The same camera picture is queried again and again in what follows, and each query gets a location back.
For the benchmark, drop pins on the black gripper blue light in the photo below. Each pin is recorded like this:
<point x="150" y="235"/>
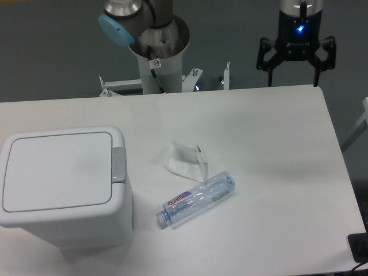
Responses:
<point x="299" y="31"/>

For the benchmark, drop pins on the black device at table corner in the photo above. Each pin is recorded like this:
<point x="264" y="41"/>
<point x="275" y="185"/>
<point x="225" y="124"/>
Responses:
<point x="358" y="246"/>

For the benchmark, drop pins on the white plastic trash can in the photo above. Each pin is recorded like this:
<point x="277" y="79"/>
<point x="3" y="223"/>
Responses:
<point x="102" y="225"/>

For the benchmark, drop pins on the white metal base frame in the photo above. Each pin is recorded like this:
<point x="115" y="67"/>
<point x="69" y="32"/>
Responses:
<point x="189" y="83"/>

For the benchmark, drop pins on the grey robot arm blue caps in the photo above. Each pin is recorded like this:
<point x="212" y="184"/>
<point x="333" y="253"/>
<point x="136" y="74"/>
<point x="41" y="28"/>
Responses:
<point x="151" y="30"/>

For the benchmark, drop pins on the white frame at right edge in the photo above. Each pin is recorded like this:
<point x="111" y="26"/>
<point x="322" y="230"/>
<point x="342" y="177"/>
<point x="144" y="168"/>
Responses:
<point x="359" y="127"/>

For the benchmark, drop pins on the clear crushed plastic bottle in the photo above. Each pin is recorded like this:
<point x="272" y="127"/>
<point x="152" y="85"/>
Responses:
<point x="195" y="199"/>

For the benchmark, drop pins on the crumpled white plastic wrapper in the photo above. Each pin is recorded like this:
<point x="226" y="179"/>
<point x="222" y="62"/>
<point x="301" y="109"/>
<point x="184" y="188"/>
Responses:
<point x="188" y="162"/>

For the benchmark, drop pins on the grey trash can push button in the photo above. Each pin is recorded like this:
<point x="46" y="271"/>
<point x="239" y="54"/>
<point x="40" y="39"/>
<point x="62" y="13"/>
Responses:
<point x="119" y="165"/>

